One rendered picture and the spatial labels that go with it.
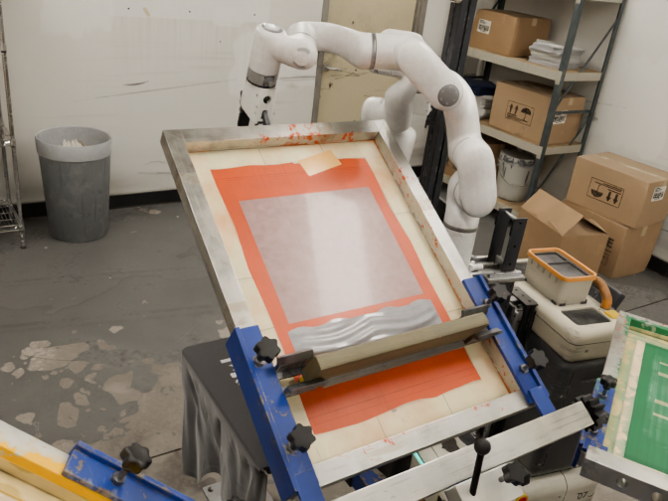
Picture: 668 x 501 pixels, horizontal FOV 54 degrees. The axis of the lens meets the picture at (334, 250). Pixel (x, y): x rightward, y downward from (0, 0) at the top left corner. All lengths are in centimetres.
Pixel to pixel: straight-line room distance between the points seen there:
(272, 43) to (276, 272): 55
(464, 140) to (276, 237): 56
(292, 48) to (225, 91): 353
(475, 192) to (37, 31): 349
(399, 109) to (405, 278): 67
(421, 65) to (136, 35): 342
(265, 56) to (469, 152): 54
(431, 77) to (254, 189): 48
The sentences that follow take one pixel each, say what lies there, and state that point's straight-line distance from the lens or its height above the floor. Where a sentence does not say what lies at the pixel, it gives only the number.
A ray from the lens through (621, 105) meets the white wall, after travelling 550.
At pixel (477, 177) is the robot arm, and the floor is 147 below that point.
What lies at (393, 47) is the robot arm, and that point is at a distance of 162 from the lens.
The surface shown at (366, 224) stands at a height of 138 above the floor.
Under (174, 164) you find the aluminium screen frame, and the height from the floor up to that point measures 151.
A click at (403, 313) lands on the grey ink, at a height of 126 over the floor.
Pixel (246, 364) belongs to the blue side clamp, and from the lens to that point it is 117.
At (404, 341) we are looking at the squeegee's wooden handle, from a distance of 125.
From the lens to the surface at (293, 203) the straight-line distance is 146.
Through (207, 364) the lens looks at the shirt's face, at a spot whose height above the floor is 95.
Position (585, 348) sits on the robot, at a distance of 232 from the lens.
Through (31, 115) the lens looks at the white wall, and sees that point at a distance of 476.
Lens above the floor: 196
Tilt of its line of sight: 25 degrees down
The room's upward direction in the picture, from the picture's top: 7 degrees clockwise
